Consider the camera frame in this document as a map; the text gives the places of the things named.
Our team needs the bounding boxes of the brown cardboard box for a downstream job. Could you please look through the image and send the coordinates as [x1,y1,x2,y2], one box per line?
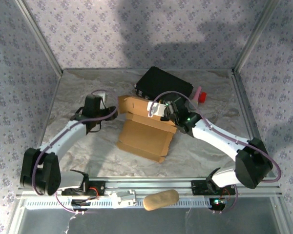
[116,94,178,163]

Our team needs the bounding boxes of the pink and white bottle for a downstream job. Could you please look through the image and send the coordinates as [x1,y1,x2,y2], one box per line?
[190,85,203,108]

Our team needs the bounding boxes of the black hard case chrome trim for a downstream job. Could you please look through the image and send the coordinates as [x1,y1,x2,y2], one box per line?
[134,66,194,108]

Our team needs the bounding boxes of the tan oval sponge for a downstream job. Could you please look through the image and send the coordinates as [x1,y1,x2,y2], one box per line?
[143,189,180,212]

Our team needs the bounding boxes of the small black controller board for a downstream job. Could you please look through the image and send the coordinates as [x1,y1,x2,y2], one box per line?
[71,198,91,210]
[209,197,227,210]

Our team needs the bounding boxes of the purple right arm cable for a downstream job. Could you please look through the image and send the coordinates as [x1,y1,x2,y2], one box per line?
[148,90,283,215]

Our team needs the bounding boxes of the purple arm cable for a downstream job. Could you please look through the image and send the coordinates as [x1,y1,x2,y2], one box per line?
[31,89,119,215]
[148,90,283,215]

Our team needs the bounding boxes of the aluminium side rail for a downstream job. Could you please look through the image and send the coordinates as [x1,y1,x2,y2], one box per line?
[230,69,281,188]

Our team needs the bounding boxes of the aluminium corner post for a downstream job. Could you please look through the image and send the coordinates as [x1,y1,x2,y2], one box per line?
[14,0,64,76]
[231,0,281,75]

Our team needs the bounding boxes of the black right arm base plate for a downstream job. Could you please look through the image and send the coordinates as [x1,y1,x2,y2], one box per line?
[190,179,225,195]

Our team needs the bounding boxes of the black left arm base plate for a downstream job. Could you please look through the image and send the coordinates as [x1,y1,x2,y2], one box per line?
[61,180,106,197]

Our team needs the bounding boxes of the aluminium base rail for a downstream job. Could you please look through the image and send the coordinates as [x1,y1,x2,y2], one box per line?
[17,177,283,198]

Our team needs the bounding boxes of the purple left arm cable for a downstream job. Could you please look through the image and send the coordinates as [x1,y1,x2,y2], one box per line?
[31,89,119,215]

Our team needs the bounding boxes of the white slotted cable duct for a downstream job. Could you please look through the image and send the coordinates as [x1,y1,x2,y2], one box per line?
[25,196,227,210]

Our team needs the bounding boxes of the white plastic bracket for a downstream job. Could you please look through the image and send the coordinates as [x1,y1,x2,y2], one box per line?
[107,189,137,209]

